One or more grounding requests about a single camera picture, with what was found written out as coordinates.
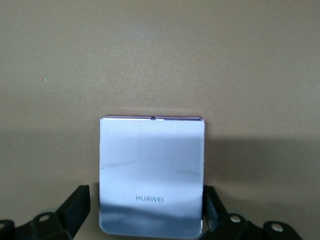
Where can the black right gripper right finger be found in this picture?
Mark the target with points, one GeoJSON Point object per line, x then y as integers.
{"type": "Point", "coordinates": [216, 212]}

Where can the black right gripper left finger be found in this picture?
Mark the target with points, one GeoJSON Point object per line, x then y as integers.
{"type": "Point", "coordinates": [72, 210]}

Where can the lilac Huawei phone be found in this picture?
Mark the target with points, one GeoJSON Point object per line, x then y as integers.
{"type": "Point", "coordinates": [150, 162]}

